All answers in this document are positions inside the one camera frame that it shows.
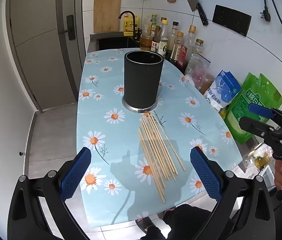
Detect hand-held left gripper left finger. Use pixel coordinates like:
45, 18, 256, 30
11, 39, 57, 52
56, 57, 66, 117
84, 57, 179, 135
7, 147, 93, 240

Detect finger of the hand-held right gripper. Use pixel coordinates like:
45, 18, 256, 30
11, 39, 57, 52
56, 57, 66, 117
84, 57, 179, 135
238, 116, 282, 143
248, 103, 282, 128

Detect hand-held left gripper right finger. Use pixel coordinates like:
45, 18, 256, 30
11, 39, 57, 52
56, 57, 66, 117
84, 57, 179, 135
190, 146, 276, 240

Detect bunch of wooden chopsticks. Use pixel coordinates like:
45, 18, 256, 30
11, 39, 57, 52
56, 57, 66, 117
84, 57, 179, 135
138, 115, 186, 204

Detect black cylindrical utensil holder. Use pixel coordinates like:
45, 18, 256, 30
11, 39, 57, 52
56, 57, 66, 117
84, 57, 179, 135
122, 51, 163, 113

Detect green plastic bag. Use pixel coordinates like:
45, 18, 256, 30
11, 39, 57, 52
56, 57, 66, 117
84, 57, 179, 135
225, 72, 282, 144

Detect yellow liquid bottle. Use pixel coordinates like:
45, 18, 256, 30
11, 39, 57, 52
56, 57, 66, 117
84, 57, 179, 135
255, 151, 273, 168

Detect white and blue bag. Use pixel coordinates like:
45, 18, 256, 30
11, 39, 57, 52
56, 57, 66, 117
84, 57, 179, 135
203, 70, 243, 112

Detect person's black pants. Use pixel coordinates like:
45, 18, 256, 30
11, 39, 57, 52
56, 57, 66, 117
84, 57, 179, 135
140, 204, 215, 240

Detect brown powder packet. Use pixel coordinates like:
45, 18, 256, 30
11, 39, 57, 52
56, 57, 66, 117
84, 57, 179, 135
199, 73, 216, 95

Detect clear packet with red print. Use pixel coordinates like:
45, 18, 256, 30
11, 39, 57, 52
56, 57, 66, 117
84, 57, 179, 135
184, 53, 211, 90

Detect person's foot in sandal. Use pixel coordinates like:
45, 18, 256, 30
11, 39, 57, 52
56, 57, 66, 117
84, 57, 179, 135
135, 216, 156, 232

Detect daisy print blue tablecloth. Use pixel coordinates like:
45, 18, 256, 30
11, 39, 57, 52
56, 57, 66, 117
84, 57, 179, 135
77, 49, 243, 228

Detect row of condiment bottles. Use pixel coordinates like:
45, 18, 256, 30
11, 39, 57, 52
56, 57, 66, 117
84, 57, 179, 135
140, 14, 204, 68

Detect black kitchen sink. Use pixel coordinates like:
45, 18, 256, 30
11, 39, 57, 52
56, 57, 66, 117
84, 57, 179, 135
97, 37, 141, 51

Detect grey door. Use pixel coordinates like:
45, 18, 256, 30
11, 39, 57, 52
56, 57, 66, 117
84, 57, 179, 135
6, 0, 84, 112

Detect black sink faucet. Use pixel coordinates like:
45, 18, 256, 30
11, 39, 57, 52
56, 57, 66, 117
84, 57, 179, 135
118, 10, 143, 43

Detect yellow oil jug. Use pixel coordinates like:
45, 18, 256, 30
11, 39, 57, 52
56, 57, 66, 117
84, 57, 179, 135
123, 15, 139, 37

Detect wooden cutting board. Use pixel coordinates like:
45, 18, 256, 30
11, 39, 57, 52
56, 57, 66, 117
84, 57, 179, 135
93, 0, 121, 33

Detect black wall socket panel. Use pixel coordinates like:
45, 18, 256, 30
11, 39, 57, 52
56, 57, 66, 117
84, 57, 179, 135
212, 4, 252, 37

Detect black door handle lock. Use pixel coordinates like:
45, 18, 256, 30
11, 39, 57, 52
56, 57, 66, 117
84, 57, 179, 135
58, 15, 76, 40

